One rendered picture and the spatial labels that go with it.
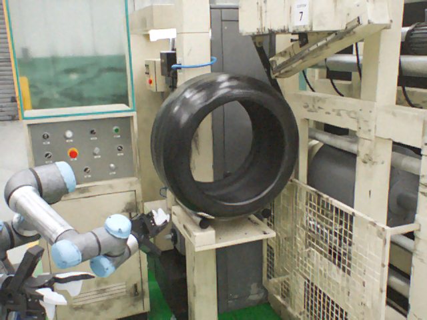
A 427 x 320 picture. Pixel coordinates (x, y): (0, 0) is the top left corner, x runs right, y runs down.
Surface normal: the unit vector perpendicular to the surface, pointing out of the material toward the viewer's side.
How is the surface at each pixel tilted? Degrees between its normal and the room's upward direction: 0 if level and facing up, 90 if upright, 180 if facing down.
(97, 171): 90
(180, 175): 93
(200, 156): 90
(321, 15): 90
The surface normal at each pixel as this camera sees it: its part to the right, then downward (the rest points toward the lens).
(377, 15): 0.33, -0.08
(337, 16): 0.36, 0.22
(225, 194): 0.04, -0.64
